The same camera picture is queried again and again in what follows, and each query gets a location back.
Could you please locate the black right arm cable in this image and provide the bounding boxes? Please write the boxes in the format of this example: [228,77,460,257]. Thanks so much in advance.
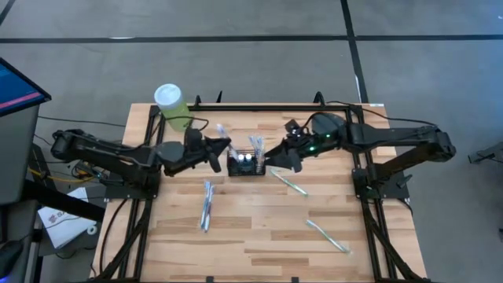
[325,100,438,127]

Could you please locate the black floor cable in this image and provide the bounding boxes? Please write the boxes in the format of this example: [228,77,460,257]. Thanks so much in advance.
[38,115,127,127]

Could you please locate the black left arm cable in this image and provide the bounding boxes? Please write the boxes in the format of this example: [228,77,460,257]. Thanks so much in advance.
[149,115,209,137]

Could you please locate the grey cabinet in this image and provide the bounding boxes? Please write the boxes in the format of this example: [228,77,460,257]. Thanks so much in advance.
[0,104,40,205]

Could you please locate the yellow cable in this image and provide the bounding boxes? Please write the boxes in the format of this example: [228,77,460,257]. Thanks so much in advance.
[30,167,107,184]

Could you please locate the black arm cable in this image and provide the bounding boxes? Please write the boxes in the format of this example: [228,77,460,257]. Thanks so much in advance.
[149,115,209,137]
[325,100,438,127]

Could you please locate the white printed paper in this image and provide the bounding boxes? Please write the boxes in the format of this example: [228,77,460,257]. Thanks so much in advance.
[38,187,98,249]

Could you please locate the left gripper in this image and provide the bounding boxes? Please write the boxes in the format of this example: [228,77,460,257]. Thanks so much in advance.
[184,127,232,174]

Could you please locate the black desk bar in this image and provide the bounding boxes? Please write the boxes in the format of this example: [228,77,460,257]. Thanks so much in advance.
[23,179,106,222]

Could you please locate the black stand foot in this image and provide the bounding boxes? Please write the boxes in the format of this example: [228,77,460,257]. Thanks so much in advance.
[467,141,503,165]

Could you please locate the black wire caddy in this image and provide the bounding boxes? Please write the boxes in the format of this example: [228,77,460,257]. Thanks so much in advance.
[226,148,266,177]

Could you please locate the blue-screen computer monitor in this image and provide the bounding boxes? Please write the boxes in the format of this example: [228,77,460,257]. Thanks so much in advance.
[0,57,53,118]

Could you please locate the green disinfecting wipes canister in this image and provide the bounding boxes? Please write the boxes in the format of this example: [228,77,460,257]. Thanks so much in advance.
[153,83,193,133]

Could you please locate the black metal table frame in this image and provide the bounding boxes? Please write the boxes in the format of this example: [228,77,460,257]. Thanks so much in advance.
[88,102,433,283]

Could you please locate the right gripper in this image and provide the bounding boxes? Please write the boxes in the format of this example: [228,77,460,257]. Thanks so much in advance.
[265,119,315,174]

